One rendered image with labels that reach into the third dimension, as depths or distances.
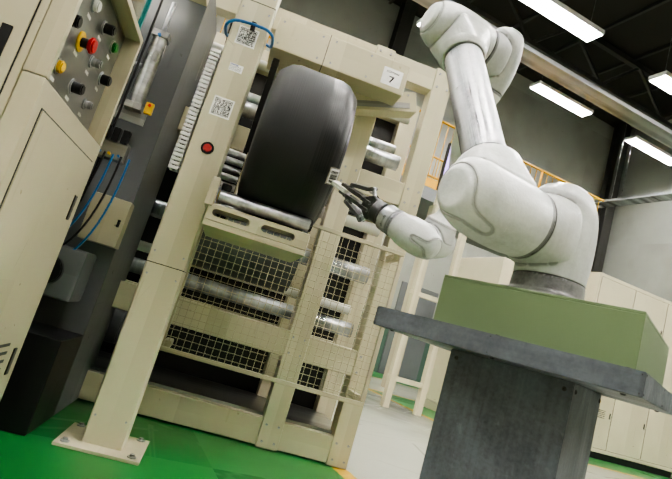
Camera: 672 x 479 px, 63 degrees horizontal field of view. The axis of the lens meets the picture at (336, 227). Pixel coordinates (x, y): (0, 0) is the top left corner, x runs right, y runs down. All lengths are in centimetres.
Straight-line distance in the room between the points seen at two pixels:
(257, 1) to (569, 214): 146
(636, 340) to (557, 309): 14
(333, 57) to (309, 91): 59
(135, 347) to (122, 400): 17
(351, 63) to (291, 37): 28
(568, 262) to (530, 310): 17
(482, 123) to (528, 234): 29
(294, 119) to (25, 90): 85
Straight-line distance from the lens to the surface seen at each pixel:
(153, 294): 197
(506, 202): 111
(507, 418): 116
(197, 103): 209
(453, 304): 118
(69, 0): 139
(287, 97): 189
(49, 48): 135
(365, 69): 250
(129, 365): 199
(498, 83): 167
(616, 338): 109
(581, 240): 126
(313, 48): 249
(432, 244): 161
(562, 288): 123
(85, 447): 201
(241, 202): 191
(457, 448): 119
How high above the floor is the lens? 57
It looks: 10 degrees up
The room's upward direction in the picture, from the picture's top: 17 degrees clockwise
